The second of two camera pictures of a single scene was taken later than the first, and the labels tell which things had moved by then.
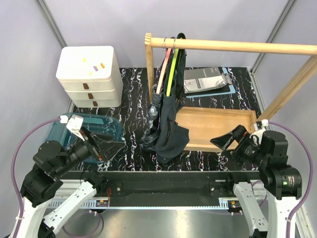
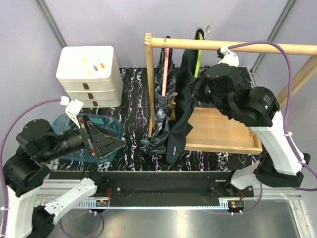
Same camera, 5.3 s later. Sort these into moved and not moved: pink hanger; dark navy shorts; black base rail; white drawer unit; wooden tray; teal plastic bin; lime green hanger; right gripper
Moved: right gripper; pink hanger; dark navy shorts; lime green hanger
Not moved: white drawer unit; wooden tray; black base rail; teal plastic bin
